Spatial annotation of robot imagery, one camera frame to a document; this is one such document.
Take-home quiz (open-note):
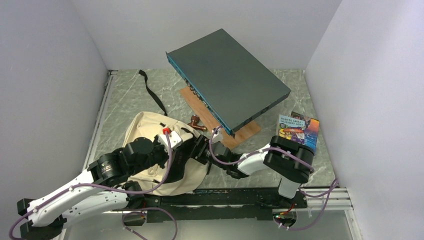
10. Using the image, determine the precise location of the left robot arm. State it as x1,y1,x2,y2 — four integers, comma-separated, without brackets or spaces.
14,133,195,240

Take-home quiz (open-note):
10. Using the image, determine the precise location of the dark grey network switch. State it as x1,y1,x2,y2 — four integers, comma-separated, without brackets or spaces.
166,28,291,137

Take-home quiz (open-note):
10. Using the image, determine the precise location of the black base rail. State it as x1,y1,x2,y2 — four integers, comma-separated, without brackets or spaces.
128,187,308,223

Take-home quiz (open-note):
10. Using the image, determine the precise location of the treehouse paperback book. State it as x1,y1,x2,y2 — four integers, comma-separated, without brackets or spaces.
277,114,306,144

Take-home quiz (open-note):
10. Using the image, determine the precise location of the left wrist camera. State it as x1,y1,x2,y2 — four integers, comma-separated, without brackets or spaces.
157,127,183,150

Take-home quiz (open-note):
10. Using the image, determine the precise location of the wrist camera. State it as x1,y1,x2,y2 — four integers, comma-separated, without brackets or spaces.
157,127,183,150
210,126,225,144

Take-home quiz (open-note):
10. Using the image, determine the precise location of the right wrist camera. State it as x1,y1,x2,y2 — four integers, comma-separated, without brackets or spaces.
210,126,225,144

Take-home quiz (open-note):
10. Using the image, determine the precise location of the wooden board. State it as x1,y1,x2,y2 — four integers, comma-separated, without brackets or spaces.
179,86,261,150

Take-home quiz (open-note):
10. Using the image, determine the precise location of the blue orange paperback book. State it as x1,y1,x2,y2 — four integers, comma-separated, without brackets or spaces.
290,111,320,152

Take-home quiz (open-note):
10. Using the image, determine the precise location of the brown pipe tee fitting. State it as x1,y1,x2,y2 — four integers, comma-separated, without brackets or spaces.
187,114,208,132

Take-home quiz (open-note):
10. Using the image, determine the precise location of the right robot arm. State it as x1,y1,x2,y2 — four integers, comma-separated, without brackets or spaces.
189,135,315,208

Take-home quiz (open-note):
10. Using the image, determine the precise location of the cream canvas backpack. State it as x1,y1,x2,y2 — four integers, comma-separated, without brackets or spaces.
117,69,210,197

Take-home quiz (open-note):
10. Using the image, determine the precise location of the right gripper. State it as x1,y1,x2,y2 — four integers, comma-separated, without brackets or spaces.
179,134,228,171

